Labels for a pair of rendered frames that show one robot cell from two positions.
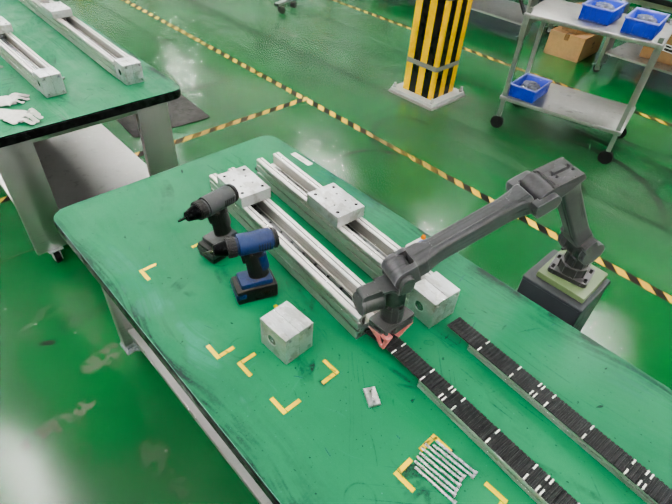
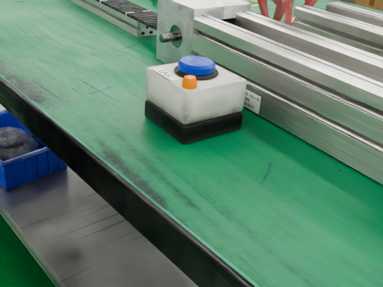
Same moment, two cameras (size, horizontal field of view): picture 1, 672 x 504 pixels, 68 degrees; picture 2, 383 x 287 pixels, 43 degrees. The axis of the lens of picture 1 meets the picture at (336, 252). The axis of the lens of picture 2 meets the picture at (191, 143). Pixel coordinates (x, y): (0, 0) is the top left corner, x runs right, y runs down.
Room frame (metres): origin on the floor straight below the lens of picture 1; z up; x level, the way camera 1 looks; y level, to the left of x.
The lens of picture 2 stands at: (1.67, -0.23, 1.02)
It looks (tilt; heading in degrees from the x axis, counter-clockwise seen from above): 28 degrees down; 184
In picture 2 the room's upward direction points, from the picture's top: 4 degrees clockwise
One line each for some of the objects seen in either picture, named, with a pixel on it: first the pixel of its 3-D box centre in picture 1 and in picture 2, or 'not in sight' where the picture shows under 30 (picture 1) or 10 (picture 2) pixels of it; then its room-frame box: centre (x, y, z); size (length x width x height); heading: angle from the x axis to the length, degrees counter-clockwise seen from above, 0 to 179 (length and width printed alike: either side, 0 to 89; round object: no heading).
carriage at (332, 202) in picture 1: (335, 207); not in sight; (1.30, 0.01, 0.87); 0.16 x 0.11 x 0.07; 41
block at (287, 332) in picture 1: (290, 329); not in sight; (0.82, 0.10, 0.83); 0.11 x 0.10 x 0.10; 138
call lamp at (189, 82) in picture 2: not in sight; (189, 81); (1.22, -0.27, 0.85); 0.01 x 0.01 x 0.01
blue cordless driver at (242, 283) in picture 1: (242, 266); not in sight; (0.98, 0.25, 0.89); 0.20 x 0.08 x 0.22; 117
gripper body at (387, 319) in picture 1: (392, 310); not in sight; (0.83, -0.15, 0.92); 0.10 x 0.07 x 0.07; 134
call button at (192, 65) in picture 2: not in sight; (196, 69); (1.18, -0.27, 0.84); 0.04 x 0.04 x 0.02
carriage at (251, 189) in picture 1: (243, 189); not in sight; (1.36, 0.32, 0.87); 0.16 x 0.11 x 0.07; 41
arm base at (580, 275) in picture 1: (574, 262); not in sight; (1.15, -0.73, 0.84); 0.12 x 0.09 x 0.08; 54
